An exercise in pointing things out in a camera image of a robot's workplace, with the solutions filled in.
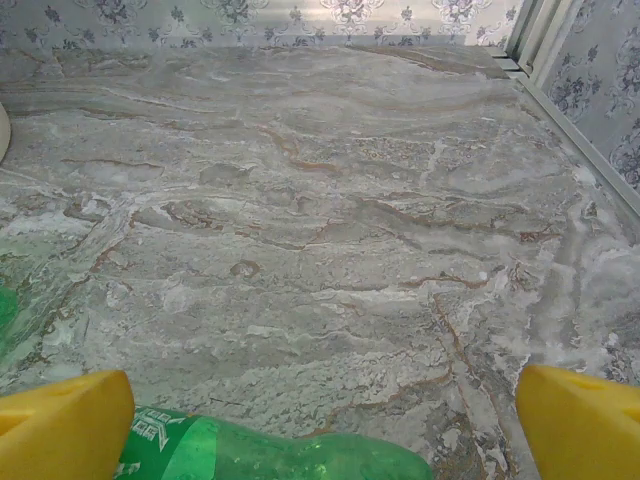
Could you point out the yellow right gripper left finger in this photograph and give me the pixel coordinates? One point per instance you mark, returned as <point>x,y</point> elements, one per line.
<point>65,430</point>

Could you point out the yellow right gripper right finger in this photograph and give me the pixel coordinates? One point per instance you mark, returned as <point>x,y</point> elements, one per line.
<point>585,430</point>

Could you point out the cream ribbed waste bin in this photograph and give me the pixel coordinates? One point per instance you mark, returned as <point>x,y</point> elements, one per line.
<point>3,135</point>

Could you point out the aluminium table edge rail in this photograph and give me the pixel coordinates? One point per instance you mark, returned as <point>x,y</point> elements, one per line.
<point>575,135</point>

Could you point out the aluminium frame post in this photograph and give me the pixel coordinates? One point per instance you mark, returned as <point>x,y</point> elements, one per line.
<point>530,35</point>

